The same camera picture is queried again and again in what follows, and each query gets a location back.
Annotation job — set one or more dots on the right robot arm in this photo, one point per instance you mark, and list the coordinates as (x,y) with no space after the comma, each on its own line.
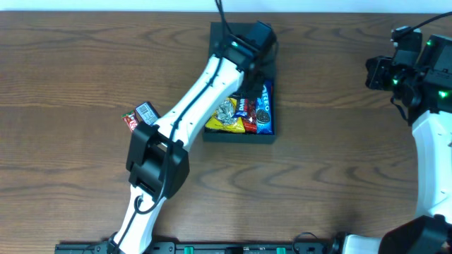
(419,76)

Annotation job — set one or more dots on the black mounting rail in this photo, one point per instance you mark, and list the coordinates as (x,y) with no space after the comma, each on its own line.
(304,247)

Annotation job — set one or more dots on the blue Oreo cookie pack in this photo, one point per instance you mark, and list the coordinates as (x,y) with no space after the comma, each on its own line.
(264,110)

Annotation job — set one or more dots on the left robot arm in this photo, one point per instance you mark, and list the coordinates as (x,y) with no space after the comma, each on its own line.
(158,158)

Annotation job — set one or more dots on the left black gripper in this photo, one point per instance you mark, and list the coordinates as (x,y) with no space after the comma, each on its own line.
(260,75)

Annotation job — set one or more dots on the Dairy Milk chocolate bar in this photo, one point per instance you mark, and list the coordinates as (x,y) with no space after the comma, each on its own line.
(241,109)

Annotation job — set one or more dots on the yellow sunflower seed bag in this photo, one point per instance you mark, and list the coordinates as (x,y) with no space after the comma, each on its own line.
(224,119)

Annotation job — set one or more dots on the black gift box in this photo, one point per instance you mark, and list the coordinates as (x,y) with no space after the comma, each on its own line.
(256,50)

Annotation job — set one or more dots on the red green KitKat bar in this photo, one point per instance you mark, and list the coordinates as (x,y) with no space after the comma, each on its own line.
(130,119)

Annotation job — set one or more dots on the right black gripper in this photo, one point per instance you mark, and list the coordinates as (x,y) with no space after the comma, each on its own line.
(374,73)

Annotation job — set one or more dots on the small dark blue carton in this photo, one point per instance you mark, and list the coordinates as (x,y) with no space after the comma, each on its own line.
(147,113)

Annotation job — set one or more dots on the red dried fruit bag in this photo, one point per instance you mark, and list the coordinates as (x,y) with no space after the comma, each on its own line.
(249,116)

